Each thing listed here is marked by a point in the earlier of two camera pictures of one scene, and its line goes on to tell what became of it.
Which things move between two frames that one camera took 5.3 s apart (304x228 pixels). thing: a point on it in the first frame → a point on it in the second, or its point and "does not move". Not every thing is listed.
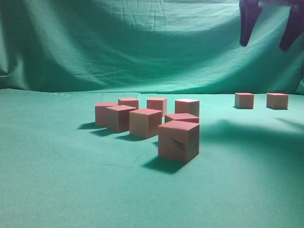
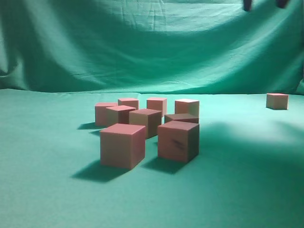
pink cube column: [245, 100] → [122, 146]
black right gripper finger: [295, 26] → [282, 4]
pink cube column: [129, 102] does not move
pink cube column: [144, 122] does not move
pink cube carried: [185, 106] does not move
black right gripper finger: [249, 11] → [247, 5]
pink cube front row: [118, 118] does not move
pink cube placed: [100, 112] does not move
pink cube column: [185, 117] does not move
